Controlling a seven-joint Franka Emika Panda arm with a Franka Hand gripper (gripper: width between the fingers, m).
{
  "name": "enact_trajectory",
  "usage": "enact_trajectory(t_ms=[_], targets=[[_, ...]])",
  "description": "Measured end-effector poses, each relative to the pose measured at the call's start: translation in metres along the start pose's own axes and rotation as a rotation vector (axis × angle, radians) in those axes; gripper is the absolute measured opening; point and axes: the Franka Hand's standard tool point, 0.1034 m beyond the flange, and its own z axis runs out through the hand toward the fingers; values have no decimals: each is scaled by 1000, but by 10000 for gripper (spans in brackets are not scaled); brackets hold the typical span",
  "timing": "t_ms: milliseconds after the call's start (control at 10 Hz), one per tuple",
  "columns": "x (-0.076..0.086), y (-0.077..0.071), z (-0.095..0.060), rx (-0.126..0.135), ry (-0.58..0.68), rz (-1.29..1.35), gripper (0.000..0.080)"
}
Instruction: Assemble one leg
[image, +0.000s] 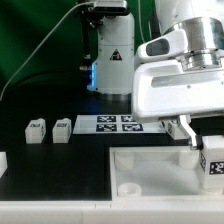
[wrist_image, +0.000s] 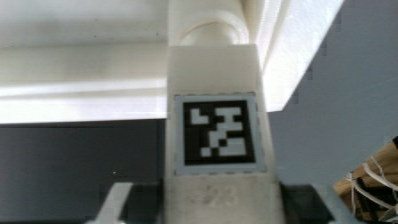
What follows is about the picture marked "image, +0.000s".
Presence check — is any black camera on stand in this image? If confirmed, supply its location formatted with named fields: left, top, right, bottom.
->
left=73, top=0, right=130, bottom=19

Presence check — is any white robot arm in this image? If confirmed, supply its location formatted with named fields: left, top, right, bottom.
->
left=87, top=0, right=224, bottom=149

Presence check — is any grey cable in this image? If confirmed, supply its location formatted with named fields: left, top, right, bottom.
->
left=0, top=2, right=88, bottom=101

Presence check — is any white sheet with tags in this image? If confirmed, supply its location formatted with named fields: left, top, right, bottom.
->
left=73, top=115, right=165, bottom=134

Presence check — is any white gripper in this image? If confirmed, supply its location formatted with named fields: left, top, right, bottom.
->
left=132, top=60, right=224, bottom=150

